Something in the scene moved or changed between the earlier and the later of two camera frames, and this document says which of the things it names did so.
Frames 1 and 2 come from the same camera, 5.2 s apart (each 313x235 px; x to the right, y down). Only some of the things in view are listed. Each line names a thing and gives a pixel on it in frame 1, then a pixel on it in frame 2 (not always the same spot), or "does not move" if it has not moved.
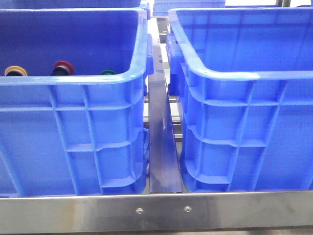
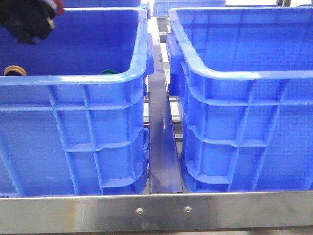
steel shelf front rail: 225,210 does not move
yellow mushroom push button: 15,70 does not move
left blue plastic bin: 84,134 does not move
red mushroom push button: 62,68 to 58,5
